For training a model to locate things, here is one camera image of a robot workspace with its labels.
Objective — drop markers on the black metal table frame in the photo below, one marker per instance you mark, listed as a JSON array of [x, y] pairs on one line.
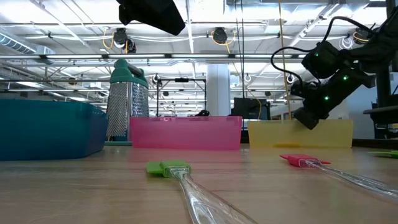
[[383, 90]]

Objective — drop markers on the yellow translucent plastic bin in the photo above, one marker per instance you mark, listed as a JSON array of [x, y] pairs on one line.
[[335, 133]]

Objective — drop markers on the white building column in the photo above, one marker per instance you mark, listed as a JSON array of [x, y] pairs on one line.
[[218, 90]]

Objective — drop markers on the blue plastic bin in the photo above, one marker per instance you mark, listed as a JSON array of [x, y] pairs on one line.
[[46, 130]]

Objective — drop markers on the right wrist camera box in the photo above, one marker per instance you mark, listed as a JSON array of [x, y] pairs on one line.
[[323, 59]]

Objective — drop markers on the teal metal box grater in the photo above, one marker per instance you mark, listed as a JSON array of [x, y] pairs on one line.
[[124, 102]]

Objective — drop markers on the black background frame rig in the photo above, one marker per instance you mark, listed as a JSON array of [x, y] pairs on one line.
[[182, 80]]

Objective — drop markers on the silver ventilation duct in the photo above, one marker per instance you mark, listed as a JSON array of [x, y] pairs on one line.
[[18, 45]]

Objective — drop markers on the pink translucent plastic bin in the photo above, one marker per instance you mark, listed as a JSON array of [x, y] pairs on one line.
[[186, 133]]

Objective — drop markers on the grey side desk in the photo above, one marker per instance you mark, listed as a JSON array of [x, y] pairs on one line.
[[382, 113]]

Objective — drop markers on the black box-shaped monitor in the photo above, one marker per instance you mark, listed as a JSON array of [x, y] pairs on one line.
[[248, 109]]

